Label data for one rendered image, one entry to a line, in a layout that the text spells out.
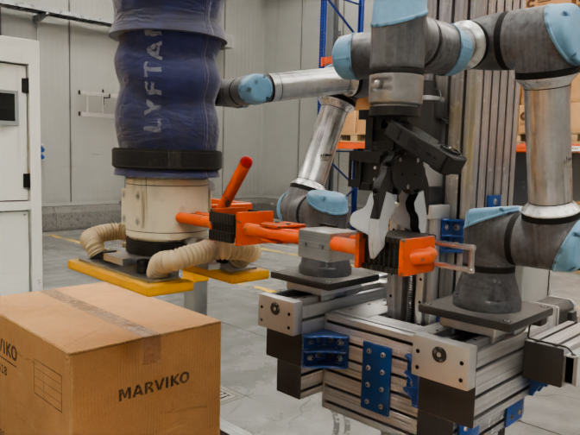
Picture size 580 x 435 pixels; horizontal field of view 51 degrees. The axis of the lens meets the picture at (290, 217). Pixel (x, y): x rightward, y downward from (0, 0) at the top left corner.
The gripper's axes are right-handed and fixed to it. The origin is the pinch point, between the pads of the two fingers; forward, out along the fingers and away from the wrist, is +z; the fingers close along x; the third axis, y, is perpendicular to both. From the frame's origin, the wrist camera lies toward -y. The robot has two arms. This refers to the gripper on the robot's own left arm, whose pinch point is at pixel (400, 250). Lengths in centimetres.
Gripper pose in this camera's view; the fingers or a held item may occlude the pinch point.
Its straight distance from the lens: 88.0
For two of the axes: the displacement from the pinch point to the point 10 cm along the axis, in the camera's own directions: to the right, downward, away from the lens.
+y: -6.8, -0.9, 7.3
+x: -7.4, 0.4, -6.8
